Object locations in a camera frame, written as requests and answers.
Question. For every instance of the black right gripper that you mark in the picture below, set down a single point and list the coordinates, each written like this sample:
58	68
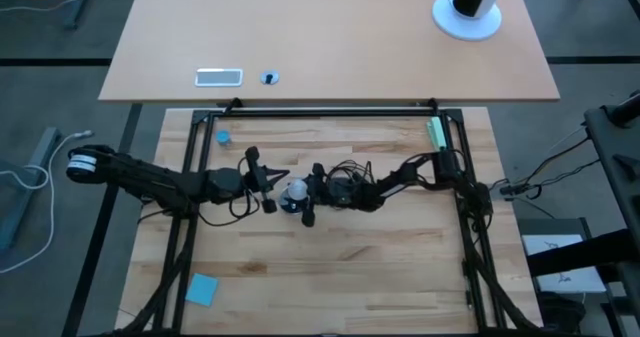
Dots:
335	192

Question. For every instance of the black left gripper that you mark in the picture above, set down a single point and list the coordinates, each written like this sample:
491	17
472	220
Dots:
252	182

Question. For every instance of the chrome lamp base with socket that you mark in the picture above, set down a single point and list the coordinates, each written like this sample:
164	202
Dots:
287	205

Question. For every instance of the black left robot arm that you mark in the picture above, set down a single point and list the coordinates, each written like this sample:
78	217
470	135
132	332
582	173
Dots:
150	179

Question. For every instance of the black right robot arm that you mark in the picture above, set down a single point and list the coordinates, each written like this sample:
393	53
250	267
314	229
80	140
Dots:
400	179

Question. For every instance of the blue sticky note pad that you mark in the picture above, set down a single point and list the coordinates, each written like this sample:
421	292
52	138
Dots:
202	289

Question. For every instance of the mint green stapler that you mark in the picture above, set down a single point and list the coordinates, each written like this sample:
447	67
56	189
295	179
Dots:
436	133

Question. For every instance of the beige wooden desk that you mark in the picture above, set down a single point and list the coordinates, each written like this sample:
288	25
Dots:
325	37

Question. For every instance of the white round lamp base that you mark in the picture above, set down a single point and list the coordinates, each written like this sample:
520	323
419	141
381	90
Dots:
467	27

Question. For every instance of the grey metal table foot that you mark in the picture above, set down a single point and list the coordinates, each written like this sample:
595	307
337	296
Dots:
75	7
20	202

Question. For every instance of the white paper sheets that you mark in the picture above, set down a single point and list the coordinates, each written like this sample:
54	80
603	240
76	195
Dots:
575	282

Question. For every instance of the black bag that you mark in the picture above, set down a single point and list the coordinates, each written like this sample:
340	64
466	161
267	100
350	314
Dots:
562	314

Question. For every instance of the black equipment stand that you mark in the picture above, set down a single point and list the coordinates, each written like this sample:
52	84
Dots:
615	142

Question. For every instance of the black aluminium table frame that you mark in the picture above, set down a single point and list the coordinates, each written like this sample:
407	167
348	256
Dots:
300	112

